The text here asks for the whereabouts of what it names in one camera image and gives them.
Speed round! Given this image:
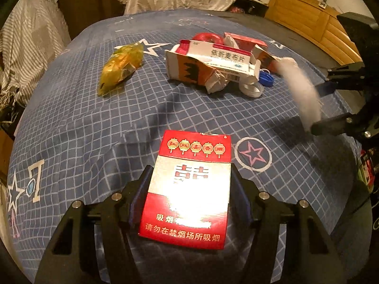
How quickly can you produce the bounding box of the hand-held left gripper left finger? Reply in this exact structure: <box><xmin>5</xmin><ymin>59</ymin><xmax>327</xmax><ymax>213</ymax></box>
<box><xmin>35</xmin><ymin>166</ymin><xmax>154</xmax><ymax>284</ymax></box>

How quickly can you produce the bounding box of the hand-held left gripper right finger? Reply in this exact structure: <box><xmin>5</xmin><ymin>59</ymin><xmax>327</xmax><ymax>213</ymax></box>
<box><xmin>228</xmin><ymin>163</ymin><xmax>345</xmax><ymax>284</ymax></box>

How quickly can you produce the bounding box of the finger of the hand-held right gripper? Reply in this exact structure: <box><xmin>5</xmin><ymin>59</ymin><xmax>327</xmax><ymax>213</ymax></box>
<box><xmin>310</xmin><ymin>113</ymin><xmax>368</xmax><ymax>139</ymax></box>
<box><xmin>314</xmin><ymin>62</ymin><xmax>365</xmax><ymax>97</ymax></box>

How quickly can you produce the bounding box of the white fluffy cloth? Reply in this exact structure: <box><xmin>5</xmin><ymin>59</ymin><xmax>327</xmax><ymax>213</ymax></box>
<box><xmin>275</xmin><ymin>56</ymin><xmax>322</xmax><ymax>132</ymax></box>

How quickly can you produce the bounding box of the red cigarette pack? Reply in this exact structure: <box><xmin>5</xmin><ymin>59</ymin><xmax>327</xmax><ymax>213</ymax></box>
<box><xmin>138</xmin><ymin>130</ymin><xmax>232</xmax><ymax>250</ymax></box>

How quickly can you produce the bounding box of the blue bottle cap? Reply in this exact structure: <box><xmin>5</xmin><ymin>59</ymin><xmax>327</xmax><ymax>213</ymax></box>
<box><xmin>259</xmin><ymin>69</ymin><xmax>276</xmax><ymax>88</ymax></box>

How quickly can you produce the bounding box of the wooden headboard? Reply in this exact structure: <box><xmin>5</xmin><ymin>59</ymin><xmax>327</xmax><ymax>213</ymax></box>
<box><xmin>264</xmin><ymin>0</ymin><xmax>363</xmax><ymax>66</ymax></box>

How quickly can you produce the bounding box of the dark grey blanket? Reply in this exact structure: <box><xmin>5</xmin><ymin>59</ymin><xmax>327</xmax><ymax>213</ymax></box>
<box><xmin>204</xmin><ymin>9</ymin><xmax>336</xmax><ymax>68</ymax></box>

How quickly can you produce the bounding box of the white tape roll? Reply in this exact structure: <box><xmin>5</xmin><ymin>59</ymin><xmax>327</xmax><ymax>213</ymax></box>
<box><xmin>239</xmin><ymin>81</ymin><xmax>264</xmax><ymax>98</ymax></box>

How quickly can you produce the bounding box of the blue checked star bedsheet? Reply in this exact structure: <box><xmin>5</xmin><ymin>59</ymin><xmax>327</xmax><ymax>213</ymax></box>
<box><xmin>6</xmin><ymin>7</ymin><xmax>363</xmax><ymax>284</ymax></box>

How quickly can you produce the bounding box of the red cardboard box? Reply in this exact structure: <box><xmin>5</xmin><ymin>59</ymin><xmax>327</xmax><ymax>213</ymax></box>
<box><xmin>223</xmin><ymin>32</ymin><xmax>268</xmax><ymax>54</ymax></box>

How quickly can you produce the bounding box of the white medicine box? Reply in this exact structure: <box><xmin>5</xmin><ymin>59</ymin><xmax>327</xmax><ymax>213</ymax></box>
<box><xmin>178</xmin><ymin>39</ymin><xmax>262</xmax><ymax>85</ymax></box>

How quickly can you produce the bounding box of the red round lid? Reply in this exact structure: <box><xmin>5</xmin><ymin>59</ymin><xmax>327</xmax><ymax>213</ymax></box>
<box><xmin>192</xmin><ymin>32</ymin><xmax>227</xmax><ymax>46</ymax></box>

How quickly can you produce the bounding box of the torn orange black carton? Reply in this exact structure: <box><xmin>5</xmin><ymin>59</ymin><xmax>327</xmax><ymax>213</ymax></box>
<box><xmin>165</xmin><ymin>45</ymin><xmax>228</xmax><ymax>95</ymax></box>

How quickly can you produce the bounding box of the yellow snack bag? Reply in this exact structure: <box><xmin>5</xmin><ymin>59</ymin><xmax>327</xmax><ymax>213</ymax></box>
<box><xmin>98</xmin><ymin>42</ymin><xmax>144</xmax><ymax>98</ymax></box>

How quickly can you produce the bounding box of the grey striped cloth cover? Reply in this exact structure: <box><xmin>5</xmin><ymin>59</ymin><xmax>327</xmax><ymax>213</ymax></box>
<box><xmin>0</xmin><ymin>0</ymin><xmax>72</xmax><ymax>107</ymax></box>

